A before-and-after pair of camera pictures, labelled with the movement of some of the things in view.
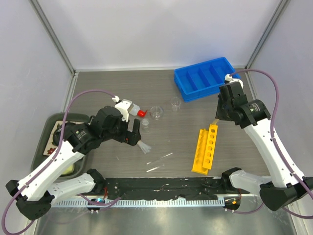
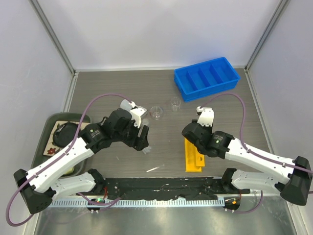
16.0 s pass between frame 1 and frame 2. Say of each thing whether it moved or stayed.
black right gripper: moved
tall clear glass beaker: stayed
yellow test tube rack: moved
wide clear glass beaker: stayed
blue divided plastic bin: stayed
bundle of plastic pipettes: stayed
